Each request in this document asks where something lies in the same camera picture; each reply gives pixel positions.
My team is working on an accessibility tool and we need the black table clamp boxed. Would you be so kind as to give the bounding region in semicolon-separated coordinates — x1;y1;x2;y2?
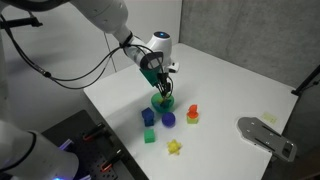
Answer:
99;149;124;174
82;122;107;142

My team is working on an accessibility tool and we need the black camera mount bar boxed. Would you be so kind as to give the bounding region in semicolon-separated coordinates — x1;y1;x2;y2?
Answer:
0;16;44;30

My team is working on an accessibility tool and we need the yellow sticker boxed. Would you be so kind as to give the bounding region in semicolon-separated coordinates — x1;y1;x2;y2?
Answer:
261;112;278;124

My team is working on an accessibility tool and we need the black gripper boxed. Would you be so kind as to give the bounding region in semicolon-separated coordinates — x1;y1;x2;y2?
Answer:
155;71;175;101

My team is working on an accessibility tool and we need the green toy cube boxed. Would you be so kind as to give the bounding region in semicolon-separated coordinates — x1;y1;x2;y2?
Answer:
143;128;157;144

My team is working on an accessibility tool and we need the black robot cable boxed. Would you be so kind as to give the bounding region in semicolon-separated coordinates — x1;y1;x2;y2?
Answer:
0;14;158;90

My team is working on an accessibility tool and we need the grey metal mounting plate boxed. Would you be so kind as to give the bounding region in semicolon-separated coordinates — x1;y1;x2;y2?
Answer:
236;116;298;163

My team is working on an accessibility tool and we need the yellow-green toy block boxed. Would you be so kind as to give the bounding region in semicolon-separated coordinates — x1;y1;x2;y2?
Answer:
186;114;200;125

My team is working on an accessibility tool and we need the green plastic bowl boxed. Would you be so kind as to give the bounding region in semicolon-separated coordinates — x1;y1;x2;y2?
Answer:
150;92;175;114

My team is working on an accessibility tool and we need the black tripod leg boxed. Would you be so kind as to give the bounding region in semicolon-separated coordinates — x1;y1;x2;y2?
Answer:
291;64;320;98

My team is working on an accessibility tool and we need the yellow spiky star toy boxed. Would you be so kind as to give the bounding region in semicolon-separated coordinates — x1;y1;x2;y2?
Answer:
166;139;183;156

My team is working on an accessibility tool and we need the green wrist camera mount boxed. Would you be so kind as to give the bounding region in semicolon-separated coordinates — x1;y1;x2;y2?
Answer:
138;65;162;88

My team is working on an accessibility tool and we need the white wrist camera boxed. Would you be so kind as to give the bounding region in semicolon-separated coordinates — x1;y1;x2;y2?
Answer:
167;61;181;74

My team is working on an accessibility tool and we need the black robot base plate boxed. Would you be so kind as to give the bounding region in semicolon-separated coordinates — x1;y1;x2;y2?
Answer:
41;109;148;180

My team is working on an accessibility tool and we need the orange toy figure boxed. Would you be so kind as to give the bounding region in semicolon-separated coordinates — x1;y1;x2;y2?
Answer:
186;104;200;119

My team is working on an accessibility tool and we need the purple spiky ball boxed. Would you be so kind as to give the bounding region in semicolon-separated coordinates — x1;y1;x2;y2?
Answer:
161;111;177;128

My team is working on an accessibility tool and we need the blue toy cube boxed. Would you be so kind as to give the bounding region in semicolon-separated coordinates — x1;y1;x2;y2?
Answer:
143;117;156;128
140;107;155;122

